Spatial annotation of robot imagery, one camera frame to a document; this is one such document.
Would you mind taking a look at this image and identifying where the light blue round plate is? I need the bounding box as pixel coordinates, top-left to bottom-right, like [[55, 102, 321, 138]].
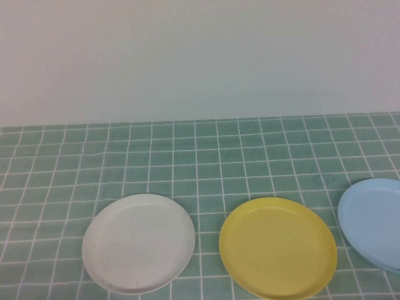
[[337, 177, 400, 272]]

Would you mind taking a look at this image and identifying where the white round plate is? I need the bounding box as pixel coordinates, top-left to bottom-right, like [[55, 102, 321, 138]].
[[82, 193, 196, 295]]

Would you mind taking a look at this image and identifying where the yellow round plate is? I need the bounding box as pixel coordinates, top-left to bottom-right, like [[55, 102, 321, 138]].
[[218, 196, 338, 300]]

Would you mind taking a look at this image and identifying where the green checkered tablecloth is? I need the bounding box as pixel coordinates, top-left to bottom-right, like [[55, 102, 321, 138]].
[[0, 112, 400, 300]]

